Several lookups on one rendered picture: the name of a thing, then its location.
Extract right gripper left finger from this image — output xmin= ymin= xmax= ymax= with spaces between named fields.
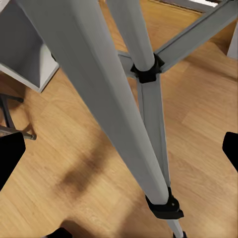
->
xmin=0 ymin=132 xmax=26 ymax=191

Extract camera tripod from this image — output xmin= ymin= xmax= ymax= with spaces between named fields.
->
xmin=17 ymin=0 xmax=238 ymax=238

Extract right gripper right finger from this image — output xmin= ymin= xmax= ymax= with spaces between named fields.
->
xmin=222 ymin=132 xmax=238 ymax=172

